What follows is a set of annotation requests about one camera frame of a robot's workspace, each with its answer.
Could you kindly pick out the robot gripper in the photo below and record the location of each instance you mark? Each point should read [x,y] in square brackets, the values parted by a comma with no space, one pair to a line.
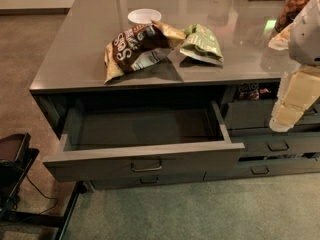
[306,37]

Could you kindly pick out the grey drawer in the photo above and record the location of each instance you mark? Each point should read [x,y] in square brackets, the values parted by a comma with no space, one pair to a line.
[266,168]
[166,139]
[152,180]
[279,144]
[249,114]

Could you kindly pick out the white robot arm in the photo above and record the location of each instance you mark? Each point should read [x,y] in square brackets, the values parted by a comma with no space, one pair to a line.
[302,37]

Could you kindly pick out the snack bags in drawer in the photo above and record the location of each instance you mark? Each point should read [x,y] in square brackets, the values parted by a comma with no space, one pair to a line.
[255,91]

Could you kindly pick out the right top grey drawer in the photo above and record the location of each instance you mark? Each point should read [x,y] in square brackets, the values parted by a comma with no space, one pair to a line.
[249,114]

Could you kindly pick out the right middle grey drawer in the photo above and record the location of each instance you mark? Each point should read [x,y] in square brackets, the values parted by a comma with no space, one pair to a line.
[279,144]

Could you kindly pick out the right bottom grey drawer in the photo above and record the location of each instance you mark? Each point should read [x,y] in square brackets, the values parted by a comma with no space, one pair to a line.
[266,168]

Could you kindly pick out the lower left grey drawer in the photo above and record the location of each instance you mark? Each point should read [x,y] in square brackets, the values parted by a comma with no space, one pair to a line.
[152,180]

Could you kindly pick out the snack jar with black lid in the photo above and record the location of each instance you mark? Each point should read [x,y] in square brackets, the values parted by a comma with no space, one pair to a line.
[288,13]

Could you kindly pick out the green chip bag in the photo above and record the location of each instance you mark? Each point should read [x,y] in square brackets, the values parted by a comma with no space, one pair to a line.
[201,44]

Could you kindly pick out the brown chip bag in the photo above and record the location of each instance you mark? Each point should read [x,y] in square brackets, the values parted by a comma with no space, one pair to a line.
[139,47]

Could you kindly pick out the white bowl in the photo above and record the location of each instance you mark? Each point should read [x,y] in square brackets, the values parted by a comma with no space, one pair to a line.
[144,16]

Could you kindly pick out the grey counter cabinet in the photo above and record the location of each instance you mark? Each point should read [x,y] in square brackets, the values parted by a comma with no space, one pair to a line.
[74,71]

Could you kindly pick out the black metal stand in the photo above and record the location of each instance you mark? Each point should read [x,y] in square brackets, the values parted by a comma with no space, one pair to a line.
[16,159]

